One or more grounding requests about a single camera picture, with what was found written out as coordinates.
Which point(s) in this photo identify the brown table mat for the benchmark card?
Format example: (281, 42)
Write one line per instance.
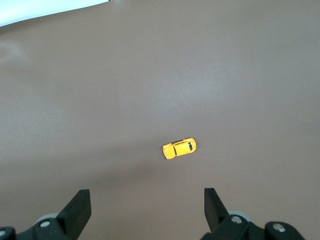
(125, 100)

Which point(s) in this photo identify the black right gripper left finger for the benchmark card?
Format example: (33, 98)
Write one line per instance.
(75, 215)

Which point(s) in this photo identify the yellow beetle toy car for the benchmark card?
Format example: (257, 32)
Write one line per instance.
(178, 148)

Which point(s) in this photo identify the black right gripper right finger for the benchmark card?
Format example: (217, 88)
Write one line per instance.
(215, 212)

